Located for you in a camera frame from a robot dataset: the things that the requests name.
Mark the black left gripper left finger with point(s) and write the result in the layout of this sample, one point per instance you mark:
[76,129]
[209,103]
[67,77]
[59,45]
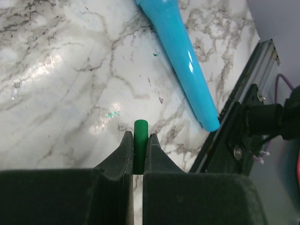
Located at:
[102,195]

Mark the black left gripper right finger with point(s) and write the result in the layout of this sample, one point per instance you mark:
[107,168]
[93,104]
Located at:
[174,197]

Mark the green marker cap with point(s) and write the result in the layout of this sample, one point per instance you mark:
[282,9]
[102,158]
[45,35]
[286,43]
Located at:
[141,136]

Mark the blue toy microphone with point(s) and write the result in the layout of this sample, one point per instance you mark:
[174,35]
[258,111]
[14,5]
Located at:
[166,18]

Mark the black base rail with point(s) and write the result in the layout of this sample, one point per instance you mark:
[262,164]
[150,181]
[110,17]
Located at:
[248,126]

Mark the aluminium frame rail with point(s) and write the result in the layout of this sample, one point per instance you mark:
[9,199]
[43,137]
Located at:
[261,69]

